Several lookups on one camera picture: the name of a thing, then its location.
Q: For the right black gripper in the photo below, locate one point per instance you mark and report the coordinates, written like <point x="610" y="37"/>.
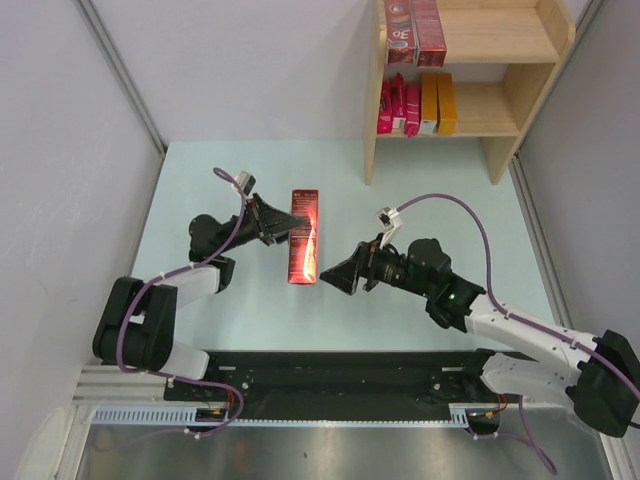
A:
<point x="364" y="262"/>

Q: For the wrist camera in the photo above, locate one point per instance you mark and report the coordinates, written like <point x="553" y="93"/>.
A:
<point x="391" y="223"/>
<point x="244" y="183"/>

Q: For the wooden two-tier shelf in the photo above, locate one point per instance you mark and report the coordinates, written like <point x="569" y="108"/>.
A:
<point x="504" y="57"/>

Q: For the white slotted cable duct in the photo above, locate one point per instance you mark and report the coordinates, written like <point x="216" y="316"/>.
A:
<point x="208" y="417"/>

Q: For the silver toothpaste box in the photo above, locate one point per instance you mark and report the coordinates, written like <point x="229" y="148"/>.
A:
<point x="303" y="240"/>
<point x="431" y="44"/>

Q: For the gold R&O toothpaste box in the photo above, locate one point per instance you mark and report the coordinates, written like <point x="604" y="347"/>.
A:
<point x="429" y="104"/>

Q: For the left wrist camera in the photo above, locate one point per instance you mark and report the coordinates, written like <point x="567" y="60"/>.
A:
<point x="244" y="183"/>

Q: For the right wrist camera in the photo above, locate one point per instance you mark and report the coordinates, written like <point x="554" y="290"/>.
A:
<point x="391" y="223"/>

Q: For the pink toothpaste box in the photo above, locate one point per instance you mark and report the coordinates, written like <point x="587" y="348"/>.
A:
<point x="385" y="115"/>
<point x="412" y="110"/>
<point x="398" y="102"/>

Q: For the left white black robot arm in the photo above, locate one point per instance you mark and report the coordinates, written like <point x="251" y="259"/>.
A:
<point x="137" y="326"/>

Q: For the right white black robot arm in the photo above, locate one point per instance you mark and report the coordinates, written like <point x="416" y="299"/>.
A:
<point x="597" y="377"/>

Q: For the red 3D toothpaste box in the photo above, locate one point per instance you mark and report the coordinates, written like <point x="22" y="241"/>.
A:
<point x="401" y="42"/>

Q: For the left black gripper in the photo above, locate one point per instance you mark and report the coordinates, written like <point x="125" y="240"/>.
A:
<point x="270" y="223"/>

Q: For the orange toothpaste box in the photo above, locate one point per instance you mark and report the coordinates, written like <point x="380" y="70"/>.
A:
<point x="447" y="111"/>

